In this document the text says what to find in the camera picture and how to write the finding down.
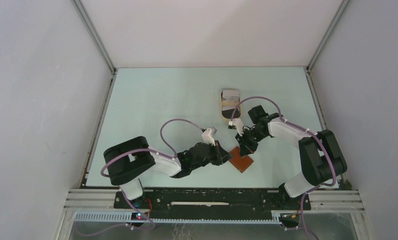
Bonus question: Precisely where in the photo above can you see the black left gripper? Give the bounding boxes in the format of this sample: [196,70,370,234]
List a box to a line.
[191,140,233,171]

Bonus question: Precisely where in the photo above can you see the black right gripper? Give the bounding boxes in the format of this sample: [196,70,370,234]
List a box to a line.
[235,127,268,157]

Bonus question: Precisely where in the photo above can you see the brown leather card holder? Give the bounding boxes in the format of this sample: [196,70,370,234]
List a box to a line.
[229,146,254,173]

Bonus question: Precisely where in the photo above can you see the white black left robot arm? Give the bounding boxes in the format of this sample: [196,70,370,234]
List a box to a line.
[100,136,232,208]

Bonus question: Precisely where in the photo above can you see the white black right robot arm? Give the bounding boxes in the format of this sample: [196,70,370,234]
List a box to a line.
[228,105,348,209]

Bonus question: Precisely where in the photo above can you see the black card in tray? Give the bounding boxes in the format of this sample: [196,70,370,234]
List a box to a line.
[221,108,242,119]

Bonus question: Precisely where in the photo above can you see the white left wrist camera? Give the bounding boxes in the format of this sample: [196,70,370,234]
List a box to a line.
[201,127,217,146]

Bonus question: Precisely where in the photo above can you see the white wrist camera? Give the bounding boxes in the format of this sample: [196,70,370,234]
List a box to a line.
[228,118,244,136]
[201,127,217,146]

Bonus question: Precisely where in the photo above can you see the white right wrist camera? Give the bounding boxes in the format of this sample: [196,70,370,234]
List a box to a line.
[228,118,244,136]

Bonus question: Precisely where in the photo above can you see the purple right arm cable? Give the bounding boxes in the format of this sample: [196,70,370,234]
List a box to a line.
[229,96,338,188]

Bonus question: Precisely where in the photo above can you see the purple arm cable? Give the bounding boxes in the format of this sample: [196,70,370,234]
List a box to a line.
[229,96,338,188]
[100,118,207,196]

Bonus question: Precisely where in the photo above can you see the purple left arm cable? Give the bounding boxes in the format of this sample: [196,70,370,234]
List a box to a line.
[100,118,207,196]

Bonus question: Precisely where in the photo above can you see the aluminium frame rail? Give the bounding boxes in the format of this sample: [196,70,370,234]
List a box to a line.
[63,189,364,224]

